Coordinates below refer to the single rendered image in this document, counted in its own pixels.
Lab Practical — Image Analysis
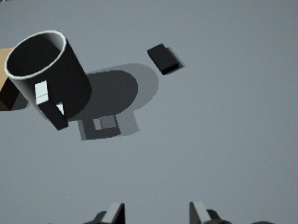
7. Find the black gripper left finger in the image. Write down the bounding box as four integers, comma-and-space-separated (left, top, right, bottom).
83, 203, 125, 224

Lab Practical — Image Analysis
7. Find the black domino with yellow and green pips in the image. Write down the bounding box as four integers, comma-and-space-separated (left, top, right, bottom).
147, 44, 179, 75

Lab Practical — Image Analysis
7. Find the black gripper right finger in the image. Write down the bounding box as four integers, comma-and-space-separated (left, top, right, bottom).
189, 202, 274, 224

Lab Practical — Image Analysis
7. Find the tan rectangular block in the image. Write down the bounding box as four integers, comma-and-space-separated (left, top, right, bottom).
0, 47, 20, 111

